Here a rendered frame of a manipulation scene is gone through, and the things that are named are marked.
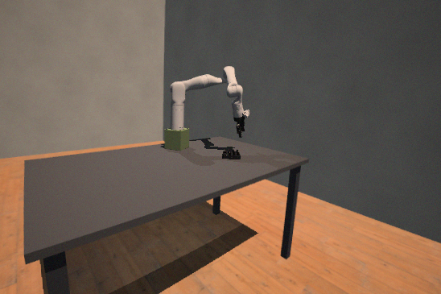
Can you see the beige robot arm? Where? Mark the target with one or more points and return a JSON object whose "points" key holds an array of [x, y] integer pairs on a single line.
{"points": [[179, 88]]}

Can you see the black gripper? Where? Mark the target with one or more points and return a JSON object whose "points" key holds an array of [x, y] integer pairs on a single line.
{"points": [[240, 125]]}

